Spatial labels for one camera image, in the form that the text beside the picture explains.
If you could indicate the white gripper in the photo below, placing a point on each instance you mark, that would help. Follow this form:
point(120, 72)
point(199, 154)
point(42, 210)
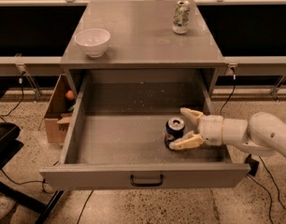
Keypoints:
point(211, 129)

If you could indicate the blue pepsi can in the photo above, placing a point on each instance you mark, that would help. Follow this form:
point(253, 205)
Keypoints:
point(174, 129)

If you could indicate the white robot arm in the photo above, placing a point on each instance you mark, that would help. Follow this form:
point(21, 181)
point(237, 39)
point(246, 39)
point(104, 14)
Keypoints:
point(262, 135)

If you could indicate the grey open drawer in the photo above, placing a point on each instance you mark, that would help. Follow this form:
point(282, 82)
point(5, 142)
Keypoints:
point(118, 129)

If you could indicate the green white soda can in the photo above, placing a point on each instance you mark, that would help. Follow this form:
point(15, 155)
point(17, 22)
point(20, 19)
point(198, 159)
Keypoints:
point(181, 17)

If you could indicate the black power adapter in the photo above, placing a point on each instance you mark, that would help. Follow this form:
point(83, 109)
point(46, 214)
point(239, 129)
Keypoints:
point(253, 165)

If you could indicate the grey metal cabinet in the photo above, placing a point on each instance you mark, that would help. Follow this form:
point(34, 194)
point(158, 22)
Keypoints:
point(141, 37)

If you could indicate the orange fruit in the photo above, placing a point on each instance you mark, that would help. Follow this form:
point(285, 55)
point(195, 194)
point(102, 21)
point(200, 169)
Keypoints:
point(69, 95)

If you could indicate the white ceramic bowl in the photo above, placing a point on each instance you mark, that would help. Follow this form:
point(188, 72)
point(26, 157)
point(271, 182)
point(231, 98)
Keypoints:
point(93, 42)

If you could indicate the cardboard box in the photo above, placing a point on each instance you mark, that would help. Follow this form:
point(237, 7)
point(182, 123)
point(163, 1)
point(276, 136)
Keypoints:
point(59, 109)

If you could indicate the black chair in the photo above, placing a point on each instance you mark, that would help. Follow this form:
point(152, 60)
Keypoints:
point(22, 171)

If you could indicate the white shoe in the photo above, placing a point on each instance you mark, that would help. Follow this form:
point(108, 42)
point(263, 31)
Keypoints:
point(6, 205)

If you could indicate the black drawer handle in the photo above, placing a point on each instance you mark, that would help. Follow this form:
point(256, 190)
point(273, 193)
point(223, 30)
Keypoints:
point(146, 182)

